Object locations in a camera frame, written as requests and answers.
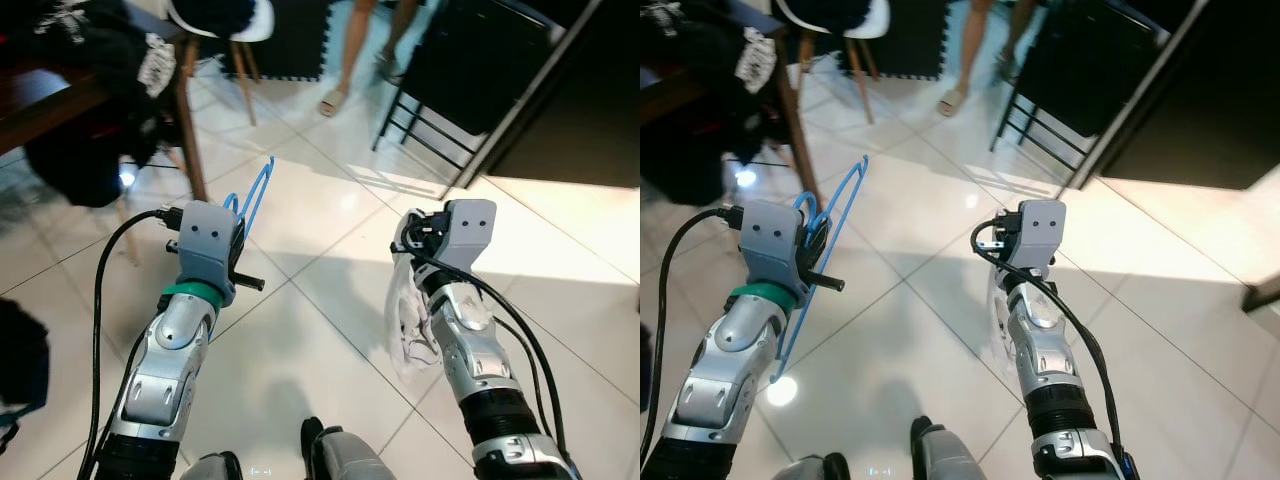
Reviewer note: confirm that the blue plastic hanger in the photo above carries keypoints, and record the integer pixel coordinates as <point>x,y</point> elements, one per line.
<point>268,172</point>
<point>852,190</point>

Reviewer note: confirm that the black garment white print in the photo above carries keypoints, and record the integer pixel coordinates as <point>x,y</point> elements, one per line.
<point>110,60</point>
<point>720,50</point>

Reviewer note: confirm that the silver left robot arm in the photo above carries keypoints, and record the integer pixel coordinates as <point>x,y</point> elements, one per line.
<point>725,380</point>
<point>160,380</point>

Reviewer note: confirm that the dark wooden table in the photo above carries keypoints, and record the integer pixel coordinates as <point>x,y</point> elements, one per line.
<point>800,140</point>
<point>40,105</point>

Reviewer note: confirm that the black garment red print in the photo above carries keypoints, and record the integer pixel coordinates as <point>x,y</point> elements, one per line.
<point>690,160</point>
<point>80,170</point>

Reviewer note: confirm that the black folding chair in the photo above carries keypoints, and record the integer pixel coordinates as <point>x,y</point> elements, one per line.
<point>1085,70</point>
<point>470,70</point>

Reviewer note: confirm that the person in blue shorts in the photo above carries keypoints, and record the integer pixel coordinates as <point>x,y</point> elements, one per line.
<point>975,50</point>
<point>355,50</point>

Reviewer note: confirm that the black door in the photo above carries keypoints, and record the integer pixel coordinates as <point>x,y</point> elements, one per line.
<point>580,110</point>
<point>1200,110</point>

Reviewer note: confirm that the black foam mat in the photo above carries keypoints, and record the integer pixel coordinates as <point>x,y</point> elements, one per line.
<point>295,45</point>
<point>915,45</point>

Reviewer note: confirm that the robot left leg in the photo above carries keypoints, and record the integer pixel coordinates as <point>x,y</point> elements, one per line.
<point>822,468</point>
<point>212,468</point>

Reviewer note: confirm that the robot leg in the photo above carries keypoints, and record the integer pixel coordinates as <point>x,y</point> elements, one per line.
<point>960,460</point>
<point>212,468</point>
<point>350,460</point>
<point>822,468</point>

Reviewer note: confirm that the robot right leg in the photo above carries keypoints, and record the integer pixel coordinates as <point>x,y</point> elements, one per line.
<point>350,460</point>
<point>960,460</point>

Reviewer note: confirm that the white chair wooden legs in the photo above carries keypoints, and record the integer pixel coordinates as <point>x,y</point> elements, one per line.
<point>262,20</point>
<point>872,20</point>

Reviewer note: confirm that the black cloth bundle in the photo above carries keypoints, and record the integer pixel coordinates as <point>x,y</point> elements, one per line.
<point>20,360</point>

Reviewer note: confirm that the navy garment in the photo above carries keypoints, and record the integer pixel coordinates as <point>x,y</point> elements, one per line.
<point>225,15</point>
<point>838,14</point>

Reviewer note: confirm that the black trim strip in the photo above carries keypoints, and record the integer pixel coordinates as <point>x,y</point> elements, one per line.
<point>1262,292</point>

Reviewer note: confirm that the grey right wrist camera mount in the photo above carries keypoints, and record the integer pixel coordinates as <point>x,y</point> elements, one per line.
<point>1042,230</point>
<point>470,230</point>

